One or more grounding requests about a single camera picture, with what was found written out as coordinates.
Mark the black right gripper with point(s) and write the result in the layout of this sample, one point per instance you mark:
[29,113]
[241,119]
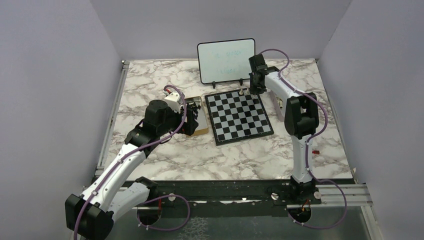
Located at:
[253,90]

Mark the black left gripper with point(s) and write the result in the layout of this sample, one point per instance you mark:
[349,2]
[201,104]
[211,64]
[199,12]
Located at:
[189,127]

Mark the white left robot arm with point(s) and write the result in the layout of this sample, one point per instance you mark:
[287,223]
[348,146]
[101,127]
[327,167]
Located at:
[122,172]

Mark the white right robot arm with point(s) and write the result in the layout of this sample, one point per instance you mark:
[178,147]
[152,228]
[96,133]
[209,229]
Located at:
[301,121]

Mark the pile of black chess pieces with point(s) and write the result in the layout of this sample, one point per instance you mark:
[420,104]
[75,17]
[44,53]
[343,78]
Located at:
[192,110]

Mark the pile of white chess pieces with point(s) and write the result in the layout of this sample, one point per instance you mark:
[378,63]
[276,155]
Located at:
[280,103]

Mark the gold tin tray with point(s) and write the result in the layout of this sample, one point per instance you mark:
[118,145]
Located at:
[201,120]

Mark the small whiteboard on stand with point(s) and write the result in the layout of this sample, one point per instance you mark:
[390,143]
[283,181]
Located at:
[225,61]

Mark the pink tin tray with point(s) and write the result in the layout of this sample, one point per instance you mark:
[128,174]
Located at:
[279,112]

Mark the black silver chessboard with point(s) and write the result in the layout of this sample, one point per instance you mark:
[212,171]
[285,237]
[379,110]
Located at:
[235,117]

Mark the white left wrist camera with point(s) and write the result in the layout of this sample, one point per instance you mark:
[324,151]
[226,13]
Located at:
[174,98]

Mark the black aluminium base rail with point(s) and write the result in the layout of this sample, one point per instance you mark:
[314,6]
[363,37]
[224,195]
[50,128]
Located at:
[228,198]

